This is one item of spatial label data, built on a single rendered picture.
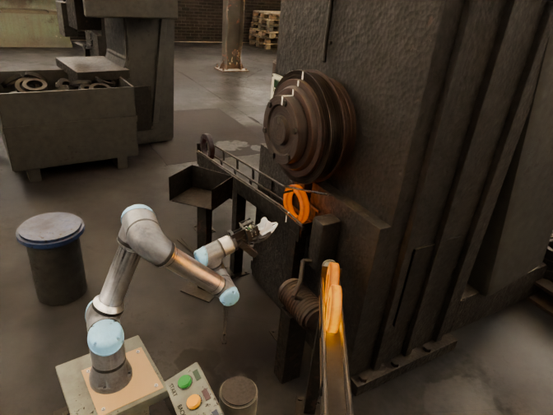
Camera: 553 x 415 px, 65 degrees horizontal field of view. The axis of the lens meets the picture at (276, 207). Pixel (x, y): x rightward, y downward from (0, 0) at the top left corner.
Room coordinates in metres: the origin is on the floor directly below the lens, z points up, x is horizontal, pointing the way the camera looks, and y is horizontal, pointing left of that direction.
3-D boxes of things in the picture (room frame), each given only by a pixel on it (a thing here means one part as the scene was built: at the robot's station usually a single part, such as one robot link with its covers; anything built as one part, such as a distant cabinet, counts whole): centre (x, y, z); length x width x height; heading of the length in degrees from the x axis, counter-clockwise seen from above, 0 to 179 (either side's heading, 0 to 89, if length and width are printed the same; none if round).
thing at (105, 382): (1.10, 0.55, 0.35); 0.15 x 0.15 x 0.10
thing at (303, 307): (1.42, -0.14, 0.27); 0.22 x 0.13 x 0.53; 32
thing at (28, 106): (3.73, 1.96, 0.39); 1.03 x 0.83 x 0.79; 126
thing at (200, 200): (2.04, 0.40, 0.36); 0.26 x 0.20 x 0.72; 67
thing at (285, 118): (1.72, 0.00, 1.11); 0.28 x 0.06 x 0.28; 32
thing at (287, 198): (1.77, -0.09, 0.75); 0.18 x 0.03 x 0.18; 31
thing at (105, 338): (1.11, 0.56, 0.47); 0.13 x 0.12 x 0.14; 28
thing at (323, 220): (1.58, -0.22, 0.68); 0.11 x 0.08 x 0.24; 122
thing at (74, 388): (1.10, 0.55, 0.28); 0.32 x 0.32 x 0.04; 38
